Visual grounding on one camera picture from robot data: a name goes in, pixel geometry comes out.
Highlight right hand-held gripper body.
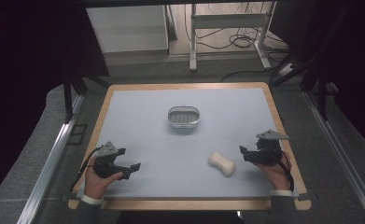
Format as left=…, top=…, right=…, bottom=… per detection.
left=256, top=129, right=290, bottom=165

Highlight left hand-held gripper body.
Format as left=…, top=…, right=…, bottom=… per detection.
left=91, top=141, right=132, bottom=180

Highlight cream soap bar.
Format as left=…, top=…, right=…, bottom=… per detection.
left=207, top=151, right=236, bottom=177

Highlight small metal basket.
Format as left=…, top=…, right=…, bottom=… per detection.
left=166, top=105, right=202, bottom=129

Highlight person's left hand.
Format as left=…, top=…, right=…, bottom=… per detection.
left=83, top=155, right=125, bottom=201

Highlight person's right hand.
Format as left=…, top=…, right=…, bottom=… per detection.
left=253, top=150, right=293, bottom=191

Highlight wooden framed white board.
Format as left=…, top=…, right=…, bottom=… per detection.
left=77, top=88, right=300, bottom=200

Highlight black metal stand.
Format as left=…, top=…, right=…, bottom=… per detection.
left=62, top=72, right=111, bottom=124
left=270, top=6, right=356, bottom=121

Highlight white power strip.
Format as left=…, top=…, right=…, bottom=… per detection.
left=277, top=63, right=298, bottom=77

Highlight dark curtain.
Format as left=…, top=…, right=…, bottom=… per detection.
left=0, top=0, right=110, bottom=209
left=269, top=0, right=365, bottom=157

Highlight white cabinet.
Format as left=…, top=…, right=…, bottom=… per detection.
left=86, top=5, right=170, bottom=54

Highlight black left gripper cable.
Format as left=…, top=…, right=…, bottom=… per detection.
left=69, top=145, right=105, bottom=193

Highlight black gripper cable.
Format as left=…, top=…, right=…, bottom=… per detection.
left=273, top=150, right=295, bottom=192
left=69, top=145, right=105, bottom=193

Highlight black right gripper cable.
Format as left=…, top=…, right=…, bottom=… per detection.
left=273, top=150, right=295, bottom=192

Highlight aluminium rail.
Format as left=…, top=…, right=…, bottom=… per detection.
left=302, top=91, right=365, bottom=224
left=16, top=94, right=85, bottom=224

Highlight black floor cables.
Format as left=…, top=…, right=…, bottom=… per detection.
left=183, top=2, right=293, bottom=84

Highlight white metal desk frame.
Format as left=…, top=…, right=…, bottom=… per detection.
left=189, top=1, right=277, bottom=73

